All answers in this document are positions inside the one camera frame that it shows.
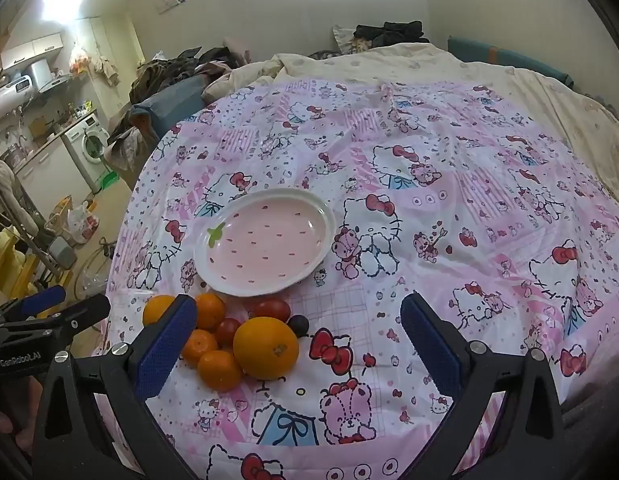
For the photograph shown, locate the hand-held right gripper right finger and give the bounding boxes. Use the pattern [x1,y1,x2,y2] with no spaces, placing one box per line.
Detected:
[399,290,566,480]

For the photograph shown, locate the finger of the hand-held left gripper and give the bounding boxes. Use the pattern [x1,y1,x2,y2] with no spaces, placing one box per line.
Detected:
[3,294,111,342]
[2,285,66,319]

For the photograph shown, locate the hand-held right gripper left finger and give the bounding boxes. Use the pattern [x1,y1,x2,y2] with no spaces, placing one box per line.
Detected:
[32,294,200,480]

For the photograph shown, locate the small mandarin orange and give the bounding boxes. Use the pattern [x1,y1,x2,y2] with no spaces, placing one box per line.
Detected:
[195,292,227,332]
[180,329,220,367]
[142,295,177,328]
[197,350,243,393]

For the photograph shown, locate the small red tomato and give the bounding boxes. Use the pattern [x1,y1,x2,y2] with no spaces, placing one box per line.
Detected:
[212,317,242,348]

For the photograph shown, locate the large orange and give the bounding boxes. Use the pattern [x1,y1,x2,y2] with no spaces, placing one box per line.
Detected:
[232,316,300,381]

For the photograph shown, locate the large red tomato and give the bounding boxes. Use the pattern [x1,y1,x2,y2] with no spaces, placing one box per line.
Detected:
[248,297,291,323]

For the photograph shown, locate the pink strawberry-print plate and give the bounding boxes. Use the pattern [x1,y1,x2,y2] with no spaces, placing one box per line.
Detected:
[193,188,337,298]

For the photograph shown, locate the white plastic bag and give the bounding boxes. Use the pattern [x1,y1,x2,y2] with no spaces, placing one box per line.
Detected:
[66,200,101,246]

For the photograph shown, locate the beige plush towel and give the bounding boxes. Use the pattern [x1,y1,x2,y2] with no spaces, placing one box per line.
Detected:
[0,159,40,237]

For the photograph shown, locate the kitchen counter cabinet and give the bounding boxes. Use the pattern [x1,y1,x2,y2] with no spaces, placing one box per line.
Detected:
[13,130,95,211]

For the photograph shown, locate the pink cartoon printed blanket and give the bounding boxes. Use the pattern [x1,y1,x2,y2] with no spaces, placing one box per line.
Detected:
[106,77,613,480]

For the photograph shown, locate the white washing machine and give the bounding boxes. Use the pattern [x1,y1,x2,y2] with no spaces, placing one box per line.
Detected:
[63,112,113,194]

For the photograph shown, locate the white water heater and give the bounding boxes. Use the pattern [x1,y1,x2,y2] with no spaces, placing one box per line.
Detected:
[0,75,36,122]

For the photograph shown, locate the blue-grey cushion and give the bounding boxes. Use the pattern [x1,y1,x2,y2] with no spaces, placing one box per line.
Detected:
[130,77,212,137]

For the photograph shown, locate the range hood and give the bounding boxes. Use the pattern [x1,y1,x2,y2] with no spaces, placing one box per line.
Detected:
[32,59,73,95]

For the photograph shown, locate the orange hanging plastic bag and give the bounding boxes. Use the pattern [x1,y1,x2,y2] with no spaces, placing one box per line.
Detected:
[69,42,91,77]

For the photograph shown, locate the patterned clothes pile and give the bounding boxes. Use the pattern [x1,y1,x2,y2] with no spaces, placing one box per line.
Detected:
[129,47,250,106]

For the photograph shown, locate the teal mattress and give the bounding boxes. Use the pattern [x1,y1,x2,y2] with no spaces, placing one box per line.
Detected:
[448,36,576,90]

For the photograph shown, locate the dark clothes pile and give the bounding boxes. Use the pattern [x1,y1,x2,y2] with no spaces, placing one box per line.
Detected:
[352,21,431,45]

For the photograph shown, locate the clear hose coil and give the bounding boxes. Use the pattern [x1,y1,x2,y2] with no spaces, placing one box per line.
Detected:
[73,244,116,302]

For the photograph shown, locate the white wall cabinets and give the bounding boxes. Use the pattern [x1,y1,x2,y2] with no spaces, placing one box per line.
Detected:
[0,32,65,72]

